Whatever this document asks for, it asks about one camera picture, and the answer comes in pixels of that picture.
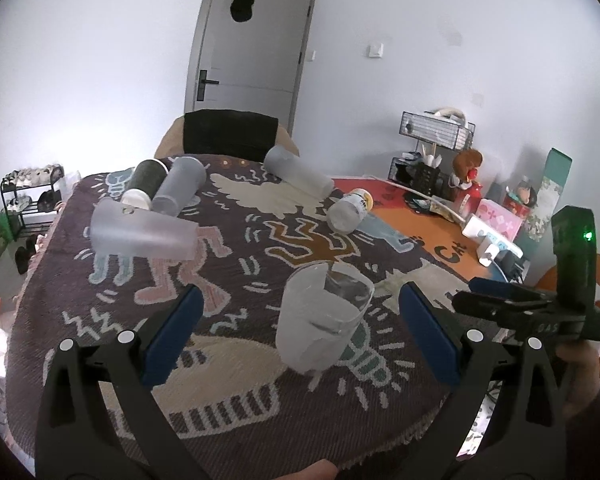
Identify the brown haired doll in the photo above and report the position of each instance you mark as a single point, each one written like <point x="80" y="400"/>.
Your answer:
<point x="467" y="164"/>

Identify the black power adapter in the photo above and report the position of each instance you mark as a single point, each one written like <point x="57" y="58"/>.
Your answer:
<point x="511" y="262"/>

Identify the grey translucent plastic cup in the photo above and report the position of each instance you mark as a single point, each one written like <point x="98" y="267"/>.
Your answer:
<point x="180" y="185"/>

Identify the black cloth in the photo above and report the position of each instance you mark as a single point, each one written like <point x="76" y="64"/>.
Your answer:
<point x="230" y="132"/>

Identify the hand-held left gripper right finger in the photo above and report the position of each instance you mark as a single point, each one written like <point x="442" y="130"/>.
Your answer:
<point x="427" y="332"/>

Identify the black hat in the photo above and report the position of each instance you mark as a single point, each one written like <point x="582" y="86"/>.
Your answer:
<point x="242" y="6"/>

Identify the pink patterned box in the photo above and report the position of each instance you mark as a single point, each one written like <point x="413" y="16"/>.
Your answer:
<point x="497" y="217"/>

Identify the grey door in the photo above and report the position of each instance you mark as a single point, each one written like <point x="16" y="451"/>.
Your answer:
<point x="255" y="55"/>

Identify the black shoes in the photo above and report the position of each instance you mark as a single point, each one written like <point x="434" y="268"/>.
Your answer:
<point x="24" y="256"/>

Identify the short frosted plastic cup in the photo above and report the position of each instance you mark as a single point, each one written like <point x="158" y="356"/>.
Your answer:
<point x="320" y="320"/>

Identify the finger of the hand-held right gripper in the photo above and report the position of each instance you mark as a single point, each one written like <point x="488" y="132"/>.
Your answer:
<point x="485" y="306"/>
<point x="505" y="289"/>

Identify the small dark haired figurine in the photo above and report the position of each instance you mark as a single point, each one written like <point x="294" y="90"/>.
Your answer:
<point x="525" y="189"/>

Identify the black shoe rack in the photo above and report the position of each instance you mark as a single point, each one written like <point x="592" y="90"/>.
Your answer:
<point x="30" y="200"/>

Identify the person's right hand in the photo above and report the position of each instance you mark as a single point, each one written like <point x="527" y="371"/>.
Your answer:
<point x="580" y="377"/>

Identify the clear bottle yellow label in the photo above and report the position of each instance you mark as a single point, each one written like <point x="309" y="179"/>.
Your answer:
<point x="350" y="207"/>

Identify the tall frosted grey cup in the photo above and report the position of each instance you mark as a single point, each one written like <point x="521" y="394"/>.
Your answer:
<point x="297" y="172"/>

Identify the tan chair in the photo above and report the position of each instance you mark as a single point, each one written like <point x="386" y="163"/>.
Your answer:
<point x="287" y="140"/>

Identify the dark green cup white lid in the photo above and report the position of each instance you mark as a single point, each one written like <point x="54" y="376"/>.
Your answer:
<point x="147" y="180"/>

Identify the large frosted plastic cup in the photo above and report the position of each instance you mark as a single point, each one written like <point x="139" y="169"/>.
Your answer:
<point x="140" y="235"/>

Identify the white power strip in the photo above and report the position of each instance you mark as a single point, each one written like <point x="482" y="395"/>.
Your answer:
<point x="490" y="235"/>

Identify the white light switch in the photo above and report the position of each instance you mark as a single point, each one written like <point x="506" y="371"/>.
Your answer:
<point x="376" y="50"/>

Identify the white charger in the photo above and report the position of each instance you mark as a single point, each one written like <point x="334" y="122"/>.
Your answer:
<point x="487" y="254"/>

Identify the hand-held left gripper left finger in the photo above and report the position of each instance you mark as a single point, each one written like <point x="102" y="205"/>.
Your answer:
<point x="172" y="332"/>

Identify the tall green box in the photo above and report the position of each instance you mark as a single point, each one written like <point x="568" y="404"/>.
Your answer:
<point x="550" y="195"/>

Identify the black desk organizer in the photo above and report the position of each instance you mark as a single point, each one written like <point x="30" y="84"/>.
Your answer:
<point x="420" y="175"/>

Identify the printed purple blanket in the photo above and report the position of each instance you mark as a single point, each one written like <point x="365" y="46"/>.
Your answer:
<point x="260" y="260"/>

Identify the person's right forearm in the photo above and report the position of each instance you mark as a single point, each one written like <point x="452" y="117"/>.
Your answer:
<point x="597" y="440"/>

